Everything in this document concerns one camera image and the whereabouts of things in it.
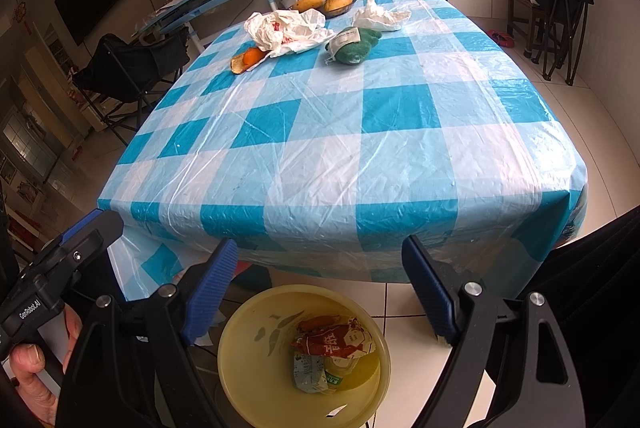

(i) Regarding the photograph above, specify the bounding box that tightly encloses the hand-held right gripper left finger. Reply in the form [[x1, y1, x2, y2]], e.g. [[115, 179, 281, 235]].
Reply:
[[55, 238, 240, 428]]

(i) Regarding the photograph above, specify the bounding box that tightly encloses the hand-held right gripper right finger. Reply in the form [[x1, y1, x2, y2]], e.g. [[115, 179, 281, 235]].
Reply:
[[401, 235, 586, 428]]

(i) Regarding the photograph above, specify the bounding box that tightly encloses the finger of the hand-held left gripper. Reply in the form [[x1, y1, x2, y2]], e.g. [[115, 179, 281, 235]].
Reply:
[[30, 209, 124, 281]]

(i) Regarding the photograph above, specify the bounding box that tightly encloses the yellow plastic bin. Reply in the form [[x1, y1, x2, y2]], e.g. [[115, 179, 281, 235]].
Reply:
[[218, 285, 392, 426]]

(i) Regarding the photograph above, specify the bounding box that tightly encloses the red snack bag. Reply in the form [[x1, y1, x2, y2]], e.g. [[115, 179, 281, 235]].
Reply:
[[291, 315, 376, 359]]

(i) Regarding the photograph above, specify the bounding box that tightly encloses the white milk carton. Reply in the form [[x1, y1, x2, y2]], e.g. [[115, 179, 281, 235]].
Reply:
[[292, 352, 332, 394]]

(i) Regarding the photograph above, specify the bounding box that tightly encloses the orange peel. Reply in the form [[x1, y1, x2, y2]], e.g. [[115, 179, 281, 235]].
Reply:
[[230, 47, 266, 74]]

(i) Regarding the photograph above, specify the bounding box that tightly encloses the green cloth with white label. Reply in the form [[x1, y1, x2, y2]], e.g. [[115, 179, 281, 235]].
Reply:
[[325, 27, 382, 65]]

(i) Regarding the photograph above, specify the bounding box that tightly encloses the white plastic bag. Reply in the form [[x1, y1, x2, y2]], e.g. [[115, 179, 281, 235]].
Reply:
[[244, 8, 335, 58]]

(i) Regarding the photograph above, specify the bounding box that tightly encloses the white tissue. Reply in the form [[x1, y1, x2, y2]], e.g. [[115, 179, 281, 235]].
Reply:
[[352, 0, 412, 32]]

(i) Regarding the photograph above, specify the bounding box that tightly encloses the person's left hand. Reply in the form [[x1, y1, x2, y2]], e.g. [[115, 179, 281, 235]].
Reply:
[[10, 309, 84, 427]]

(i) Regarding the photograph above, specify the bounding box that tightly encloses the clear bottle with green label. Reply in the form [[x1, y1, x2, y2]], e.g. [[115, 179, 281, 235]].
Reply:
[[325, 355, 362, 392]]

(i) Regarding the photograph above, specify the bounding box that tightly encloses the low white television cabinet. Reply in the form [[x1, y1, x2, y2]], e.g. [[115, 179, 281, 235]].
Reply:
[[65, 63, 116, 129]]

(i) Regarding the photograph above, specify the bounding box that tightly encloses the table with blue checkered cloth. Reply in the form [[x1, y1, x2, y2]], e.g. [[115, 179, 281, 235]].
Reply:
[[97, 0, 588, 304]]

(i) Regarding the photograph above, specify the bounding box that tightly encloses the black folding camp chair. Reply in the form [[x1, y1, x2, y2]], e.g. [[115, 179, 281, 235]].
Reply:
[[72, 31, 191, 146]]

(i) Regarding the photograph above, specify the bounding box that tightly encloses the person's right leg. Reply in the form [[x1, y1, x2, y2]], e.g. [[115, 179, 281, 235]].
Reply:
[[487, 205, 640, 428]]

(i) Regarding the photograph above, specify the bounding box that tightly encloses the dark fruit bowl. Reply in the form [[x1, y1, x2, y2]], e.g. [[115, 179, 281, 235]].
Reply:
[[287, 0, 358, 18]]

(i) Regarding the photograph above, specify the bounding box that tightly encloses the red knot wall ornament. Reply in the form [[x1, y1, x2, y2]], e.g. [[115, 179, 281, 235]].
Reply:
[[12, 0, 33, 34]]

